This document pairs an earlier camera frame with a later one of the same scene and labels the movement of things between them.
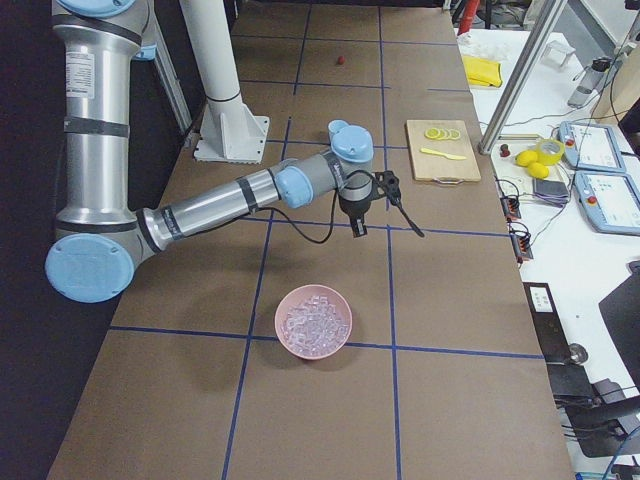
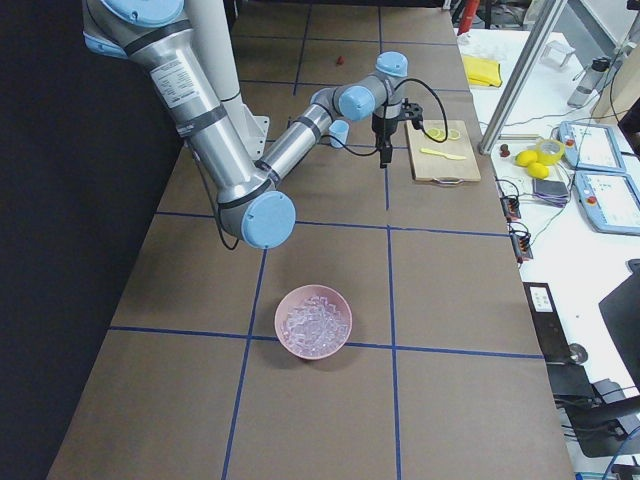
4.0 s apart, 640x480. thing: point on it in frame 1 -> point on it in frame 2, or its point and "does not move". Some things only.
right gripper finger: x=361 y=227 -> x=387 y=153
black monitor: x=622 y=310 does not move
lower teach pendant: x=610 y=202 does not move
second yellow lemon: x=538 y=170 does not move
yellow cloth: x=483 y=72 does not move
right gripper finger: x=355 y=228 -> x=384 y=158
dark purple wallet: x=553 y=191 does not move
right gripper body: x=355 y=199 -> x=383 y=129
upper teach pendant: x=592 y=147 does not move
